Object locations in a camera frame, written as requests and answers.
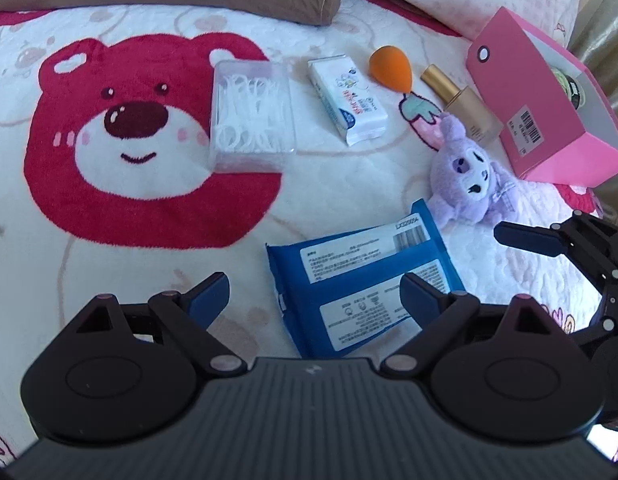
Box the green yarn ball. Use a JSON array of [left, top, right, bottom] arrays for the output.
[[549, 66, 587, 110]]

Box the pink cardboard box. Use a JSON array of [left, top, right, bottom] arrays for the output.
[[466, 6, 618, 187]]

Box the blue wet wipes packet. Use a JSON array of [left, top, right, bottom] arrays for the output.
[[265, 198, 467, 358]]

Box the printed bear blanket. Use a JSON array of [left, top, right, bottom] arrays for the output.
[[0, 0, 605, 461]]

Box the purple plush toy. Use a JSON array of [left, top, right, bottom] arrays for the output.
[[428, 112, 532, 226]]

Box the clear floss pick box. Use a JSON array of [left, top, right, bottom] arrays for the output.
[[209, 59, 296, 173]]

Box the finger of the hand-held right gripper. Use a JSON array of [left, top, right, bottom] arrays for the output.
[[572, 280, 618, 356], [493, 211, 618, 288]]

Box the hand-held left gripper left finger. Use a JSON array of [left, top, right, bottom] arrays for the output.
[[59, 272, 245, 378]]

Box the white tissue pack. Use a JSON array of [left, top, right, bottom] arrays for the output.
[[307, 55, 390, 147]]

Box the orange makeup sponge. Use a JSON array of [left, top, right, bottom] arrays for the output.
[[369, 46, 414, 95]]

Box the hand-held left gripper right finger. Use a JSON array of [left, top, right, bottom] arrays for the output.
[[379, 271, 555, 378]]

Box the gold foundation bottle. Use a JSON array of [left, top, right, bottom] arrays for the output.
[[420, 64, 505, 148]]

